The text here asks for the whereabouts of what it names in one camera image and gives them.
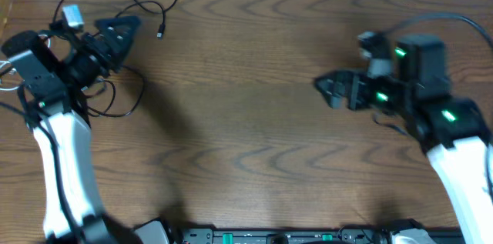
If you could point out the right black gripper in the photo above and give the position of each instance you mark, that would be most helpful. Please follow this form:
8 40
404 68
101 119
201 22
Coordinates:
353 78

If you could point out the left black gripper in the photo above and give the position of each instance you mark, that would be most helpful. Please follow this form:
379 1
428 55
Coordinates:
110 60

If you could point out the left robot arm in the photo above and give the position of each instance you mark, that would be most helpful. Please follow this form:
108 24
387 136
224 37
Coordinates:
54 107

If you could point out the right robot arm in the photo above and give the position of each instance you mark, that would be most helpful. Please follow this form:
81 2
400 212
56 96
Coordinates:
410 79

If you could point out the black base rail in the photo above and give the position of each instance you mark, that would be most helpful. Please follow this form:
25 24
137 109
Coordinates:
401 231

